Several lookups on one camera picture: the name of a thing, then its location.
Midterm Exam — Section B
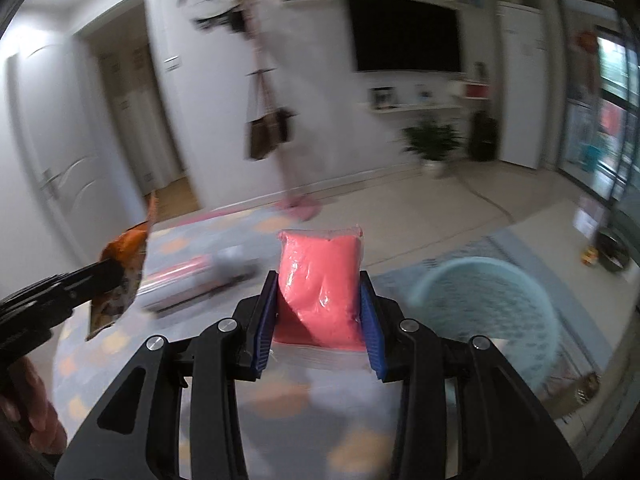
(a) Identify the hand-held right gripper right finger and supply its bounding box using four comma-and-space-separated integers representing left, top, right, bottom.
357, 270, 583, 480

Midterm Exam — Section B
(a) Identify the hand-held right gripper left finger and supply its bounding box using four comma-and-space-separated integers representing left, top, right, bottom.
54, 270, 281, 480

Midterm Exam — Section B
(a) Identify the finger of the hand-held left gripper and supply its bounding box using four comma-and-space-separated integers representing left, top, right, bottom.
47, 257, 125, 312

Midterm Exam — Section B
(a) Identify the orange snack wrapper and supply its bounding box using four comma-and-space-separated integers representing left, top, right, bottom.
85, 192, 161, 343

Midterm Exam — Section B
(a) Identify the pink plastic packet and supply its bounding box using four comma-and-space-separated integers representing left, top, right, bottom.
276, 227, 368, 353

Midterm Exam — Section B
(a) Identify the light blue plastic basket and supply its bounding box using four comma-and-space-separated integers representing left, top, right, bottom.
410, 256, 613, 411

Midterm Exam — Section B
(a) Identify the person's left hand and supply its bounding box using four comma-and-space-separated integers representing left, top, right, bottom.
0, 356, 68, 457

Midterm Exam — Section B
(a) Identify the pink white tube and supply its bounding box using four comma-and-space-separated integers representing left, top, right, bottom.
137, 245, 261, 313

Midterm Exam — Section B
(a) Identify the printed tablecloth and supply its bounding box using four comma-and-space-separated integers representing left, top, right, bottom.
50, 207, 451, 480

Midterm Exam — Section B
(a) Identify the white door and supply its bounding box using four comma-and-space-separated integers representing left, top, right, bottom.
7, 42, 151, 281

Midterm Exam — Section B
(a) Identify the pink coat rack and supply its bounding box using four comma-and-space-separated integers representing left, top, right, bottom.
227, 0, 321, 221

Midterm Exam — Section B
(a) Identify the brown handbag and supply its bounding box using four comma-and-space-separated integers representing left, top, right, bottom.
245, 72, 281, 161

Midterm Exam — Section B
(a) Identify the green potted plant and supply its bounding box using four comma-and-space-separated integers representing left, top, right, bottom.
402, 120, 466, 178

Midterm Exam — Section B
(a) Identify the grey floor rug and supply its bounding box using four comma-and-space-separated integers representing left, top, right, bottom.
372, 200, 640, 441

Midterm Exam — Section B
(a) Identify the white box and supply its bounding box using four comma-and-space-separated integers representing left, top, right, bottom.
575, 195, 608, 238

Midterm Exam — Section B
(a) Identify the dark bowl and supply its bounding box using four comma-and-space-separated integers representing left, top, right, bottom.
597, 227, 631, 273

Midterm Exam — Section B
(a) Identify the white refrigerator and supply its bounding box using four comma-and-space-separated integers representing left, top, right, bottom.
497, 0, 548, 170

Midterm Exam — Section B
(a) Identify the black television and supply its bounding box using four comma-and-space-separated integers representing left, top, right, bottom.
346, 0, 463, 73

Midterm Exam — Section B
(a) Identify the sliding glass door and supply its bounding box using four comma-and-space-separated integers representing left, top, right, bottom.
555, 0, 640, 206

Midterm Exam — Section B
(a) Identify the red knot decoration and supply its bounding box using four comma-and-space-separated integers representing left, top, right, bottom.
575, 30, 598, 96

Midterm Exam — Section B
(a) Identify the metal door handle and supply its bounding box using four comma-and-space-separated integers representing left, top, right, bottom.
40, 170, 63, 203

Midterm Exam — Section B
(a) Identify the white low wall shelf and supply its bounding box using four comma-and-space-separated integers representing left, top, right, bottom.
364, 102, 463, 114

